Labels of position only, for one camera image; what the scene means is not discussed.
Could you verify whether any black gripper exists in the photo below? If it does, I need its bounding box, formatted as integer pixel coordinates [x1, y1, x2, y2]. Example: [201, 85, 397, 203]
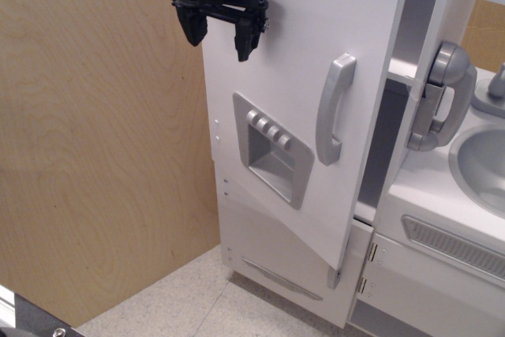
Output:
[171, 0, 268, 62]

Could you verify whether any white fridge door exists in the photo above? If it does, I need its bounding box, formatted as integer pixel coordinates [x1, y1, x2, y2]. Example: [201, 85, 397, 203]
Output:
[202, 0, 405, 269]

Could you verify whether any white toy fridge cabinet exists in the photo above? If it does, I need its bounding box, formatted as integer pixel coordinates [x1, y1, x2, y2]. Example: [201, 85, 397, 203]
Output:
[354, 0, 473, 225]

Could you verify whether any grey ice dispenser box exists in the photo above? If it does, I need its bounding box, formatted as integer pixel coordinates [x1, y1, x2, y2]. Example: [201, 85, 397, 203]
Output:
[233, 92, 314, 210]

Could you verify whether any white lower freezer door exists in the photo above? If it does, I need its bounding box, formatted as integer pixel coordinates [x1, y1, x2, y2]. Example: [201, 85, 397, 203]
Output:
[214, 159, 374, 329]

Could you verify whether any grey toy telephone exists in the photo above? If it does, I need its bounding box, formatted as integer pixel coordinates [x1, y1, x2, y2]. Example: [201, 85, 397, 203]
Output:
[407, 41, 477, 152]

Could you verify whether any cardboard box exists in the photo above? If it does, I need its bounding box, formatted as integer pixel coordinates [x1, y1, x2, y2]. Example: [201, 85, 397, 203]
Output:
[462, 0, 505, 73]

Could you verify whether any grey toy faucet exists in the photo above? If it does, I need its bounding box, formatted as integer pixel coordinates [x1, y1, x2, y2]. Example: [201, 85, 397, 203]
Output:
[471, 64, 504, 118]

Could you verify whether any grey toy sink basin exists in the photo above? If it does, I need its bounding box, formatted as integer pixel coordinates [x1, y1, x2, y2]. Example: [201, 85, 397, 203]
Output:
[449, 125, 504, 218]

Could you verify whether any grey oven vent panel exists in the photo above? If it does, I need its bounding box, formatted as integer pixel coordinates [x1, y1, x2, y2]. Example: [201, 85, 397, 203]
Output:
[401, 215, 504, 280]

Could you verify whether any white oven door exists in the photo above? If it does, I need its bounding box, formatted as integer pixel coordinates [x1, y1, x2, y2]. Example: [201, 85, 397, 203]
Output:
[350, 234, 504, 336]

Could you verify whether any grey fridge door handle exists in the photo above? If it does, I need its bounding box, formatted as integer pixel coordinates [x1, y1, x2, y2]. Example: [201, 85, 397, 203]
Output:
[316, 53, 357, 166]

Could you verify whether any grey freezer door handle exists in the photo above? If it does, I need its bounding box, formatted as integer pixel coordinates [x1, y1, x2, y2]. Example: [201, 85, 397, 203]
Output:
[327, 267, 341, 290]

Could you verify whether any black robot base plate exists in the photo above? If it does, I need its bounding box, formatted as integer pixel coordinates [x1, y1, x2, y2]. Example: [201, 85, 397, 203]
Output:
[1, 286, 82, 337]

